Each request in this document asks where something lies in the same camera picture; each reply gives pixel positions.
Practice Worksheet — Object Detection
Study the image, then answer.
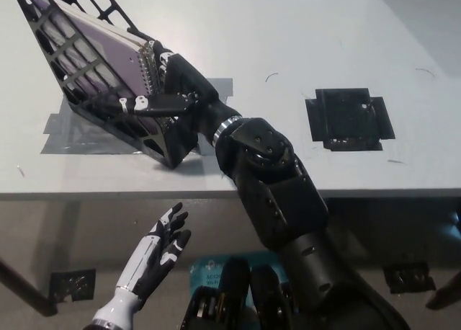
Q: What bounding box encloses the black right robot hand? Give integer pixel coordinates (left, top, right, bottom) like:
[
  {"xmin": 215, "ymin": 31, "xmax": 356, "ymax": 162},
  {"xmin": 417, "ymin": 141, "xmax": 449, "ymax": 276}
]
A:
[{"xmin": 117, "ymin": 40, "xmax": 221, "ymax": 128}]

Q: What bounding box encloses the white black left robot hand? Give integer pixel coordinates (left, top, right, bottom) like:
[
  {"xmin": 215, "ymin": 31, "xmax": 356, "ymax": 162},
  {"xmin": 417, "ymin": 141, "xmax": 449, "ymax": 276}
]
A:
[{"xmin": 115, "ymin": 202, "xmax": 192, "ymax": 306}]

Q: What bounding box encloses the purple spiral notebook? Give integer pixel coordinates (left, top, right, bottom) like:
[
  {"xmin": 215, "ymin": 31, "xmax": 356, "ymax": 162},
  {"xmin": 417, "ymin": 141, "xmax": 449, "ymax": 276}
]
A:
[{"xmin": 27, "ymin": 0, "xmax": 163, "ymax": 136}]

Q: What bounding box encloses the black mesh magazine shelf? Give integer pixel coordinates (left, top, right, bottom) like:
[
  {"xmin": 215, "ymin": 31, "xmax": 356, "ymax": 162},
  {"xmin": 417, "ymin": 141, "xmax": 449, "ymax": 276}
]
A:
[{"xmin": 10, "ymin": 0, "xmax": 201, "ymax": 171}]

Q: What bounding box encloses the black desk leg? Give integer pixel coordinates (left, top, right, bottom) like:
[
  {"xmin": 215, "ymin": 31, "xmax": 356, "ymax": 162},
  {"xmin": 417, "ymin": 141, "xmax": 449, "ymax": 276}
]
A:
[{"xmin": 0, "ymin": 257, "xmax": 58, "ymax": 316}]

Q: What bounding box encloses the teal cardboard box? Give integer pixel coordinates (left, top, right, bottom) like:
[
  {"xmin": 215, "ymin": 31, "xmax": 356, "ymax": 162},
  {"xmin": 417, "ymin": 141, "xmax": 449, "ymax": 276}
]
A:
[{"xmin": 189, "ymin": 252, "xmax": 289, "ymax": 298}]

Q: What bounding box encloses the grey tape patch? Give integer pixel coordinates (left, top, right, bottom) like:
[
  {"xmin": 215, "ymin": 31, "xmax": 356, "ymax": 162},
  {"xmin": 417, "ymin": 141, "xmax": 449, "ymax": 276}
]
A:
[{"xmin": 40, "ymin": 76, "xmax": 237, "ymax": 157}]

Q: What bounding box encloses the large black tape patch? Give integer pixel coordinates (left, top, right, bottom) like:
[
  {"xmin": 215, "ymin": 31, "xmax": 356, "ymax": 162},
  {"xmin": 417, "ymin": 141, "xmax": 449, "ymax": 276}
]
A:
[{"xmin": 305, "ymin": 87, "xmax": 398, "ymax": 152}]

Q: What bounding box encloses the brown chair leg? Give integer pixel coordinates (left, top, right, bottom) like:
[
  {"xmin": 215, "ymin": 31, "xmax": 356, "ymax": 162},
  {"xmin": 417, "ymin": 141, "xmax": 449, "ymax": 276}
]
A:
[{"xmin": 426, "ymin": 268, "xmax": 461, "ymax": 309}]

